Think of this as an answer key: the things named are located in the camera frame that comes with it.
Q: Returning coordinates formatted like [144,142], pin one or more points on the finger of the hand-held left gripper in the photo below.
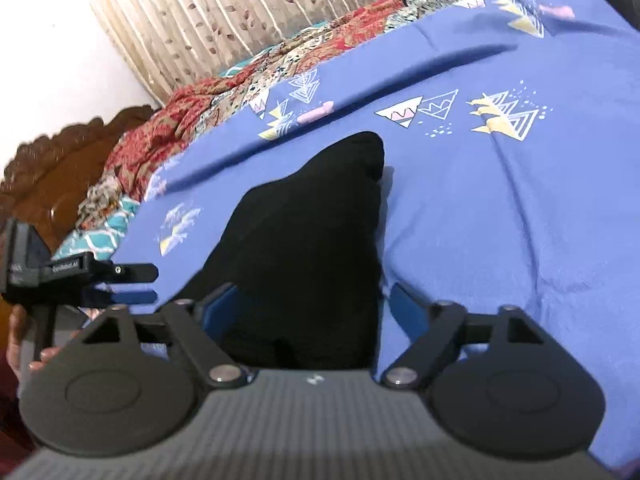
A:
[135,272]
[127,296]

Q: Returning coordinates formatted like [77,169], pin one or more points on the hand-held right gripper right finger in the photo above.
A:
[406,302]

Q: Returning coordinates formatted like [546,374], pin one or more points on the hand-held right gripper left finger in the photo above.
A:
[218,307]

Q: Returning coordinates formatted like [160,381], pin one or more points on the black pants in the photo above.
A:
[300,240]

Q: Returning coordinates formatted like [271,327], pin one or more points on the person's left hand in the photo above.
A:
[19,332]

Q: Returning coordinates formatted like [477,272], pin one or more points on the carved wooden headboard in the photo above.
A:
[55,170]

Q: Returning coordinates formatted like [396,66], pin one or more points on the blue triangle print bedsheet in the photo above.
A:
[490,195]

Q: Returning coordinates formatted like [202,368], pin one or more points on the colourful patchwork quilt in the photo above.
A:
[210,95]

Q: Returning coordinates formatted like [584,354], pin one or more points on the beige leaf print curtain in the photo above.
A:
[240,15]

